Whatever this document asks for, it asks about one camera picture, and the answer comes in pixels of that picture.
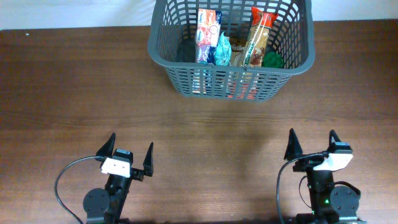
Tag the grey plastic mesh basket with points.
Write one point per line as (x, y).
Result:
(171, 44)

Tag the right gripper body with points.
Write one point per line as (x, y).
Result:
(307, 165)

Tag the red spaghetti pasta package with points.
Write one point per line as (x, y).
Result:
(255, 50)

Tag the green lidded jar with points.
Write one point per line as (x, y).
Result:
(272, 60)

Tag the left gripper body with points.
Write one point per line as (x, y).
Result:
(132, 173)

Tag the beige Pantree snack bag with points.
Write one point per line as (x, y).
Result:
(238, 48)

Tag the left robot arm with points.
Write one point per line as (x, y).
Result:
(105, 205)

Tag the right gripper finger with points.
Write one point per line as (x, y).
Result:
(293, 149)
(333, 137)

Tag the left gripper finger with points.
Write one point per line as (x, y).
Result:
(107, 149)
(148, 163)

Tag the Kleenex tissue multipack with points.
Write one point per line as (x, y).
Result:
(207, 35)

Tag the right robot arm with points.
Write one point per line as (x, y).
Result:
(330, 201)

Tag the small teal packet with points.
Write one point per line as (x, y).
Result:
(223, 51)

